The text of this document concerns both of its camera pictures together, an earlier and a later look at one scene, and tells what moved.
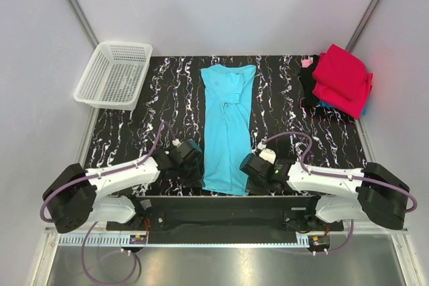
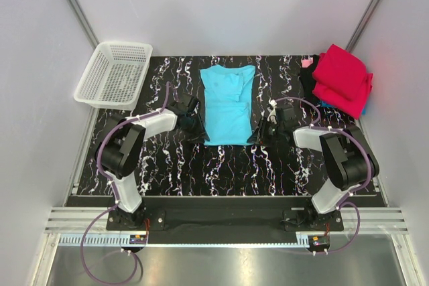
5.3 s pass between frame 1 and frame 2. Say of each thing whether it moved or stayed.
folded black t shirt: stayed
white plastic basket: stayed
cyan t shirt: moved
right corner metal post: stayed
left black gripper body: moved
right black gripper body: moved
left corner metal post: stayed
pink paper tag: stayed
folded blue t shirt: stayed
